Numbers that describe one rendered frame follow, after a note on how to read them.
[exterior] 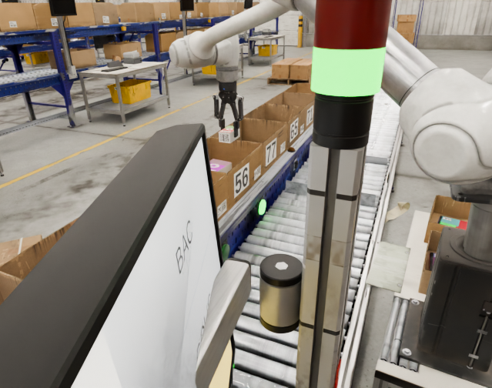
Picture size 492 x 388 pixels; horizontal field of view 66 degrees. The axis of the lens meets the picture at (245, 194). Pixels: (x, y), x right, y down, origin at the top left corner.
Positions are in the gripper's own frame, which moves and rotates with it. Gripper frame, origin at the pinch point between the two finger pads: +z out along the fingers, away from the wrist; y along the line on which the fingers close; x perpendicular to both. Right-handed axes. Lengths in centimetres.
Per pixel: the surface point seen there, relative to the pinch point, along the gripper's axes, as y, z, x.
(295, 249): -36, 43, 17
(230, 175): -8.0, 14.0, 16.9
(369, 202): -59, 41, -33
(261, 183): -11.6, 27.8, -8.4
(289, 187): -18, 40, -33
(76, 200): 209, 117, -88
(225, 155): 11.9, 20.4, -19.2
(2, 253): 174, 104, 11
